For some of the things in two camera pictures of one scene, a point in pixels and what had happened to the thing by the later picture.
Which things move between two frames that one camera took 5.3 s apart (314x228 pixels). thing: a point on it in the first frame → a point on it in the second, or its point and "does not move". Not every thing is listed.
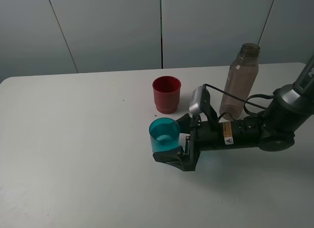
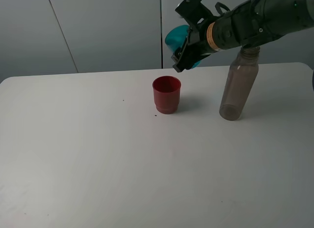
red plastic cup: x=166 y=93 does not move
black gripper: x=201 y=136 → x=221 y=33
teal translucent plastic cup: x=164 y=135 → x=175 y=38
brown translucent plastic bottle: x=241 y=77 does not move
